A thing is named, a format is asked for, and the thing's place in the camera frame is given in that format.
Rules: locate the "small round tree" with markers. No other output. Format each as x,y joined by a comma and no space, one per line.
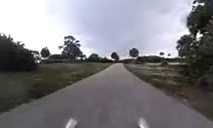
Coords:
45,52
134,52
114,55

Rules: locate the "low rounded tree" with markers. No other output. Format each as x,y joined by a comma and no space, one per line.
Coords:
94,56

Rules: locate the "grey asphalt road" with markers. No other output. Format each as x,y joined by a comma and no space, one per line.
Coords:
110,100

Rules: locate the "broad-crowned tree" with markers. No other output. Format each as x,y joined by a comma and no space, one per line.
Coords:
71,46

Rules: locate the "distant low hedge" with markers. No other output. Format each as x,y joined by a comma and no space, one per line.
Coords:
60,60
154,59

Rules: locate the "dry grass verge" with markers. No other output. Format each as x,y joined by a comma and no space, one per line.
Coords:
160,78

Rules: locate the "grass verge with bare patches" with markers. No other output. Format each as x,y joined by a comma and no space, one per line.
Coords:
44,80

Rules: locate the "robot's own part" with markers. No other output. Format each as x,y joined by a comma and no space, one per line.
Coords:
143,123
71,123

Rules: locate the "tall dark trees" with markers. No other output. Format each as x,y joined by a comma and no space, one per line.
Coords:
200,50

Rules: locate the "dense dark bushes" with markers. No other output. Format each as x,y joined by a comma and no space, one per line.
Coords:
10,55

